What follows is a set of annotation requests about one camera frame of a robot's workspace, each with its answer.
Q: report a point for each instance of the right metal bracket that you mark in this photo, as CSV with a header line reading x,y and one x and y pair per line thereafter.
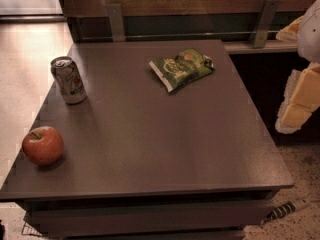
x,y
259,36

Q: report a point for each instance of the dark drawer front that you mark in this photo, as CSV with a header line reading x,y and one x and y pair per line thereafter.
x,y
150,218

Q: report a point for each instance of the green chip bag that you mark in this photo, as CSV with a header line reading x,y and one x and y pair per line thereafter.
x,y
188,66

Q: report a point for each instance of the red apple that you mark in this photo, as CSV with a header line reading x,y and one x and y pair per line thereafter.
x,y
43,145

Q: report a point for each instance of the left metal bracket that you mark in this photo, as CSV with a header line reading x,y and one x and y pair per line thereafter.
x,y
116,22

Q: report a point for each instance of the silver soda can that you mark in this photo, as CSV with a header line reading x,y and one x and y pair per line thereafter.
x,y
68,79

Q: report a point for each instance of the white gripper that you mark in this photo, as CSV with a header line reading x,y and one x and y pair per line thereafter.
x,y
310,34

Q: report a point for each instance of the metal bracket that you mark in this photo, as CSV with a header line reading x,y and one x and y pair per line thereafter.
x,y
259,36
116,22

